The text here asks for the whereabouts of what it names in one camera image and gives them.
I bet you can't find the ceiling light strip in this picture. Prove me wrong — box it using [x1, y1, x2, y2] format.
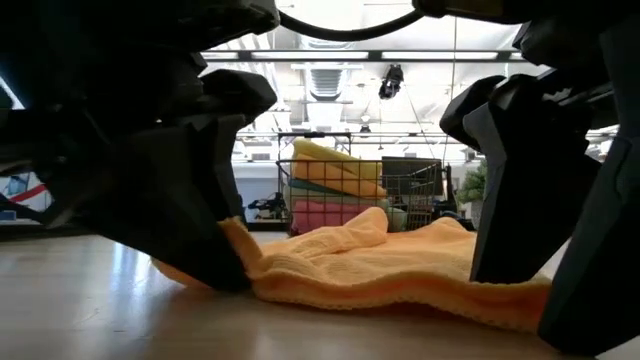
[199, 49, 526, 63]

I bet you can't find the dark wire basket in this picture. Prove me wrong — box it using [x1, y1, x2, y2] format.
[276, 158, 441, 236]

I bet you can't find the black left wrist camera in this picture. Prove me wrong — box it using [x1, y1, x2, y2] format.
[199, 68, 279, 126]

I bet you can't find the red bar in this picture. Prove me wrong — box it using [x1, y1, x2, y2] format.
[9, 183, 50, 204]

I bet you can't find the black computer monitor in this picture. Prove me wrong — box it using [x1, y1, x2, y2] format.
[381, 155, 445, 197]

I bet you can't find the black aluminium table frame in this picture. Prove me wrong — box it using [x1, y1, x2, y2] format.
[0, 219, 291, 242]

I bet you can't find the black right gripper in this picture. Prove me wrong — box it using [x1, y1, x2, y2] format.
[469, 17, 620, 285]

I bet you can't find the artificial green plant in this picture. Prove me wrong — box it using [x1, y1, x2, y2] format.
[457, 159, 489, 226]

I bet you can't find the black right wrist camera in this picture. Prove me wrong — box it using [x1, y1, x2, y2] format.
[439, 74, 507, 154]

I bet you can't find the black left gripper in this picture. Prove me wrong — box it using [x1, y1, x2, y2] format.
[0, 49, 252, 292]

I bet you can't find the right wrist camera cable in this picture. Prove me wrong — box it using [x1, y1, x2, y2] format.
[277, 8, 426, 43]

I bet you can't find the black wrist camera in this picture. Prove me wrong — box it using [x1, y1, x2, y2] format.
[439, 74, 507, 154]
[199, 68, 279, 126]

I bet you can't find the pink microfiber towel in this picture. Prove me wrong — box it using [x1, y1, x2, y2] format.
[290, 199, 371, 236]

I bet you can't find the corrugated silver duct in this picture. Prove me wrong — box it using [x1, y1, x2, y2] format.
[305, 67, 348, 102]

